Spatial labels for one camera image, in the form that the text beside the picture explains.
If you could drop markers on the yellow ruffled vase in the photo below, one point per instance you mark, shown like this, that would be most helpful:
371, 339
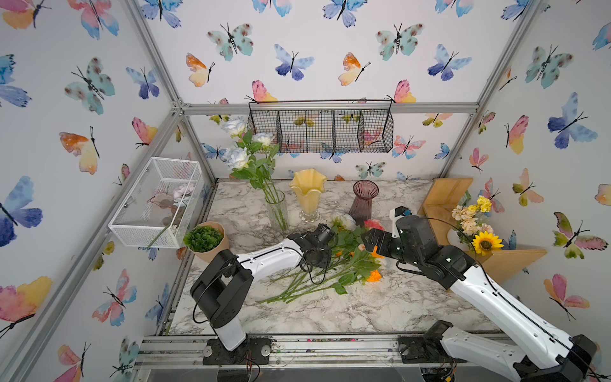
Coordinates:
308, 186

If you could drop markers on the pile of green flower stems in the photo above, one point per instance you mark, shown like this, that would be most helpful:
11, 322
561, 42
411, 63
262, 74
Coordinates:
350, 264

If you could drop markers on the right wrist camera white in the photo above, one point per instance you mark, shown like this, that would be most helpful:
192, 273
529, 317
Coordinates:
395, 215

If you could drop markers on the clear glass vase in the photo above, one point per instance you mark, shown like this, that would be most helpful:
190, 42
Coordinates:
277, 211

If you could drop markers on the metal base rail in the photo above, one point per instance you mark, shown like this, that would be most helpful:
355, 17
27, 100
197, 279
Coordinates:
303, 351

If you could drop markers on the wooden corner shelf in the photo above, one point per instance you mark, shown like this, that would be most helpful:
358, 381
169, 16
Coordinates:
443, 197

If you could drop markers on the orange flower front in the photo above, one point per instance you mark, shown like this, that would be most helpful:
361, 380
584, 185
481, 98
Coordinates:
374, 277

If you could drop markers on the pink artificial rose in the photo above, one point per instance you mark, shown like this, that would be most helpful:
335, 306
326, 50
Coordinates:
373, 224

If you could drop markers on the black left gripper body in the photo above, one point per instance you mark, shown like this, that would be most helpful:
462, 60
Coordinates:
322, 258

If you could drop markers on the black wire wall basket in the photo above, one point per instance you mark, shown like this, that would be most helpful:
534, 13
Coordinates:
325, 126

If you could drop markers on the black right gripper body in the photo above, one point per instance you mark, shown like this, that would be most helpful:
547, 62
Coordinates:
394, 247

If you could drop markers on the potted green succulent plant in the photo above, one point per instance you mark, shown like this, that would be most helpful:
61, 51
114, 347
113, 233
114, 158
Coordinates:
207, 240

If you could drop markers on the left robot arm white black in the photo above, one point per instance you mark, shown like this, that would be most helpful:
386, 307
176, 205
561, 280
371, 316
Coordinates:
223, 286

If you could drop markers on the purple ribbed glass vase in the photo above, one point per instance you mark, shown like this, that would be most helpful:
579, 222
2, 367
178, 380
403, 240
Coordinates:
361, 210

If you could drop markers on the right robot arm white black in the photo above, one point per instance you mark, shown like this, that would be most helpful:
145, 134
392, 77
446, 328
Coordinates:
539, 352

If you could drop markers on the white rose stem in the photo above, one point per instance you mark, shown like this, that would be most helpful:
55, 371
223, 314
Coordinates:
244, 138
344, 222
244, 165
270, 149

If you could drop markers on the white mesh wall basket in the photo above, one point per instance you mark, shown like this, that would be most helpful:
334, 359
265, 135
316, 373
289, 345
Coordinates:
158, 208

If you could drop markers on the sunflower bouquet in white vase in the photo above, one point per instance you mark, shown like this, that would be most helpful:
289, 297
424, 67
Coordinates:
473, 229

